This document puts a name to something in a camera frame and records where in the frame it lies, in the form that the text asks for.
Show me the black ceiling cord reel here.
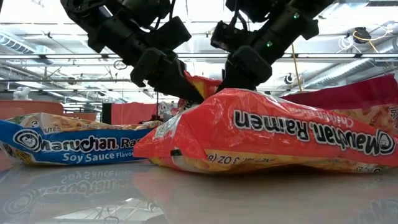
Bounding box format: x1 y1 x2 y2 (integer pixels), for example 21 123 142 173
353 27 373 44

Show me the red room divider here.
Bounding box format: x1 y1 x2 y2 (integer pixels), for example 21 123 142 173
110 102 159 125

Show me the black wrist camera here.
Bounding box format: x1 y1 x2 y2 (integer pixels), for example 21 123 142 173
210 20 253 53
149 16 193 51

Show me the coral plastic bin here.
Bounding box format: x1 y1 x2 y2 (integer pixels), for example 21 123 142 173
0 100 65 121

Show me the white humanoid figure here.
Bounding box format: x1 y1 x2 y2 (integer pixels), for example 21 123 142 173
12 86 32 101

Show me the pink ramen packet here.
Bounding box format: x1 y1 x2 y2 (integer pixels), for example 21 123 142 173
281 73 398 136

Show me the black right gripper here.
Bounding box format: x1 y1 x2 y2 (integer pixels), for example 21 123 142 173
217 45 273 93

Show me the orange chicken ramen packet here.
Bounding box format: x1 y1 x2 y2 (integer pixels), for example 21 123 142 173
132 88 398 175
185 70 222 100

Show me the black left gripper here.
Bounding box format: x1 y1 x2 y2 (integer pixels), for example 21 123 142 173
130 47 205 103

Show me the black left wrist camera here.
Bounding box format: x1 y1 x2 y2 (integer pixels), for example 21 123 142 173
149 16 193 51

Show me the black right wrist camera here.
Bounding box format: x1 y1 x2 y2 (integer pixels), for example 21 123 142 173
210 20 253 53

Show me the blue soy sauce ramen packet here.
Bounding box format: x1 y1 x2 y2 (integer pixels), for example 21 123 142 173
0 111 164 166

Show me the yellow power cable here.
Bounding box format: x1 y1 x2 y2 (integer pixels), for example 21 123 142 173
290 42 305 93

